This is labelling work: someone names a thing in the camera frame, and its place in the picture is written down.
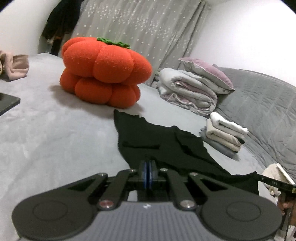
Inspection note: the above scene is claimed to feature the pink beige crumpled cloth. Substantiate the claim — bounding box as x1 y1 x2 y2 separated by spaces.
1 50 30 81

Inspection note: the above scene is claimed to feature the orange pumpkin plush pillow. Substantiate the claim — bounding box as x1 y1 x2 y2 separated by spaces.
60 37 152 108

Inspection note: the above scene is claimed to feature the folded white pink quilt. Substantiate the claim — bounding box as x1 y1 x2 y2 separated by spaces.
153 67 218 117

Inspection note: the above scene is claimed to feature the grey folded garment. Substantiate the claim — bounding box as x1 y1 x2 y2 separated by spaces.
199 127 237 159

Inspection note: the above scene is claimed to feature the black garment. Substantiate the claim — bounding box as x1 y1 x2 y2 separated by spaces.
113 110 259 195

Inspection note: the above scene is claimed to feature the grey dotted curtain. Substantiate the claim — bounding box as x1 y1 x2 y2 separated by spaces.
64 0 211 72

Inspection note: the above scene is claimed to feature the white folded garment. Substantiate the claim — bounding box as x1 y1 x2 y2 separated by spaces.
210 112 249 139

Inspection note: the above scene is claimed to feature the grey quilted blanket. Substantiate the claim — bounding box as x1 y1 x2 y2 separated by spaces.
215 67 295 179

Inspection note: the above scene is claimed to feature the dark tablet device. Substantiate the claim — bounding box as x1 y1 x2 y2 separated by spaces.
0 93 21 116

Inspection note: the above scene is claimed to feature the white fluffy garment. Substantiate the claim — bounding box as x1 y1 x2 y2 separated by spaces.
262 163 295 197

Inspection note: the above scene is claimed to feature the pink grey pillow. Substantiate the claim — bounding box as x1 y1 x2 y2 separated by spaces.
178 57 235 95

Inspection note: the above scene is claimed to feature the person's right hand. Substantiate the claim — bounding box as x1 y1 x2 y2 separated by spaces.
277 199 296 227

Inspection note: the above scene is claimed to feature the beige folded garment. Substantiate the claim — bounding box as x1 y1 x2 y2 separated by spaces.
206 118 242 152

